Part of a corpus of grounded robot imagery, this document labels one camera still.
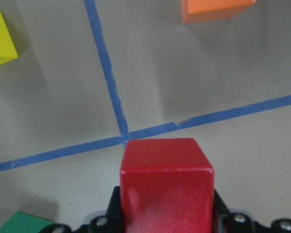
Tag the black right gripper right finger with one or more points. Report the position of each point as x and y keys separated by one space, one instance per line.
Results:
x=225 y=221

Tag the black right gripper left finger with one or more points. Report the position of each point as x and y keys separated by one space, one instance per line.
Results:
x=111 y=222

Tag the red wooden block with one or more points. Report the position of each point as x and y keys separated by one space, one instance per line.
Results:
x=166 y=186

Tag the green wooden block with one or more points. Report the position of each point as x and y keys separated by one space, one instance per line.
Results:
x=21 y=222

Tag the orange wooden block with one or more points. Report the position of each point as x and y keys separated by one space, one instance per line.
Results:
x=195 y=11

